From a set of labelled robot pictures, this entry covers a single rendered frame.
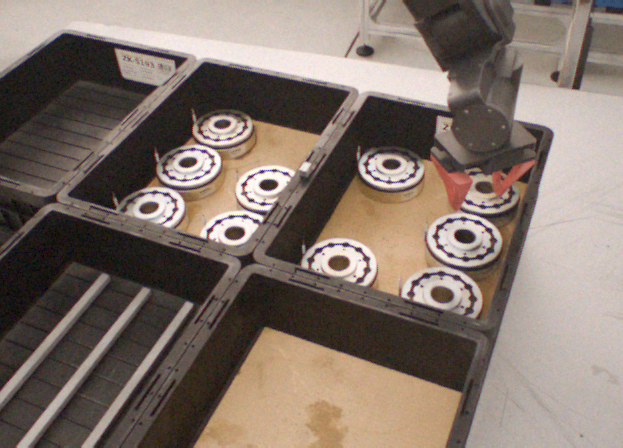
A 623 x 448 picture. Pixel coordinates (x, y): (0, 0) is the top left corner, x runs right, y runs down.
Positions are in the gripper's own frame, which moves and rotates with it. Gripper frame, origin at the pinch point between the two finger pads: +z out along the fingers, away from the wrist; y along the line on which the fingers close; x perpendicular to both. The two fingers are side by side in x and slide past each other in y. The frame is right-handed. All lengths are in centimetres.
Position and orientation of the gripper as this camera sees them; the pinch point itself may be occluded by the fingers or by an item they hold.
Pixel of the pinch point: (476, 196)
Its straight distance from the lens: 87.4
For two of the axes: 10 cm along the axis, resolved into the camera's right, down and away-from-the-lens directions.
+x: -3.7, -6.2, 6.9
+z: 0.6, 7.2, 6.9
